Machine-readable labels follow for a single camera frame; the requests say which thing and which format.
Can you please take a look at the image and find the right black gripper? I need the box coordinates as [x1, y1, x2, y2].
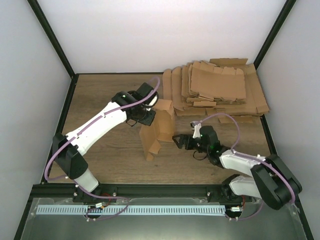
[172, 134, 210, 154]

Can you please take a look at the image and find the brown cardboard box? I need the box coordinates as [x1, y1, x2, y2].
[139, 99, 175, 161]

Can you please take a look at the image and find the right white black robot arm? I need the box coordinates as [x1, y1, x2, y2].
[172, 124, 303, 210]

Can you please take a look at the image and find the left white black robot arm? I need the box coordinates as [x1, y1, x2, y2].
[48, 82, 159, 202]

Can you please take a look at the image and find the stack of flat cardboard blanks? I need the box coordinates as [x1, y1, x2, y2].
[162, 58, 270, 117]

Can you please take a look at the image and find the clear plastic sheet cover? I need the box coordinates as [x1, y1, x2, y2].
[15, 198, 307, 240]

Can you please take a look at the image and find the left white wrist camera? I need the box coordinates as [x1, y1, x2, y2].
[146, 93, 159, 108]

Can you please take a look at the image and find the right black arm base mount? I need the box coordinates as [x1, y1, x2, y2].
[206, 184, 253, 203]

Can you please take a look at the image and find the light blue slotted cable duct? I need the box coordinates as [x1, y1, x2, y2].
[35, 205, 226, 217]

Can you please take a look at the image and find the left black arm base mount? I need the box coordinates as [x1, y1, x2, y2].
[72, 189, 116, 205]

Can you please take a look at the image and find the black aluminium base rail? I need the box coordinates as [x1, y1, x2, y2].
[32, 183, 296, 201]

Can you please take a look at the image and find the black frame post left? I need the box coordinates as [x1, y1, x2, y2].
[27, 0, 76, 79]

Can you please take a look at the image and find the black frame post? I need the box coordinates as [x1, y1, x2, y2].
[27, 0, 76, 79]
[253, 0, 297, 70]

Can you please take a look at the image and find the black frame post right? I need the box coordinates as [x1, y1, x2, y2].
[253, 0, 297, 70]

